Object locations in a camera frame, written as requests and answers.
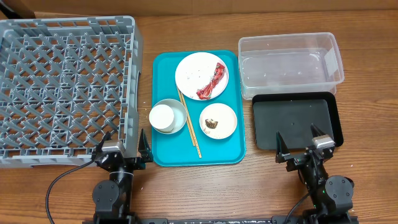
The white paper cup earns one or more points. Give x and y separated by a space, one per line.
162 117

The red snack wrapper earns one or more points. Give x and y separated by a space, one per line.
205 92

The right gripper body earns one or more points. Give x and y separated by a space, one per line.
302 158

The grey dishwasher rack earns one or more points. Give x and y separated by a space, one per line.
65 83

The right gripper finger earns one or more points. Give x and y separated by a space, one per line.
282 153
316 132

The wooden chopstick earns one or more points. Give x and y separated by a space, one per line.
197 147
189 123

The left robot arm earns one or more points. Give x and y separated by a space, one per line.
112 197

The teal plastic tray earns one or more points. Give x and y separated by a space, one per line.
173 150

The black tray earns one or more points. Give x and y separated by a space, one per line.
292 114

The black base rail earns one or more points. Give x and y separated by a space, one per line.
273 220

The large white plate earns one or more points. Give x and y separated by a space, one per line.
195 71

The clear plastic bin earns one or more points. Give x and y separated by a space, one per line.
289 63

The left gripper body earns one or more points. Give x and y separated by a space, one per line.
133 164

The white bowl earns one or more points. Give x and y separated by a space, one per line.
179 112

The small pink bowl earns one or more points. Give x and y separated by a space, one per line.
224 115

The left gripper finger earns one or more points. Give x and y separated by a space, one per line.
105 138
144 148

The brown food scrap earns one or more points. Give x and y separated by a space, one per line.
210 123

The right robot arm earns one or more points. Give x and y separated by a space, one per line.
329 198

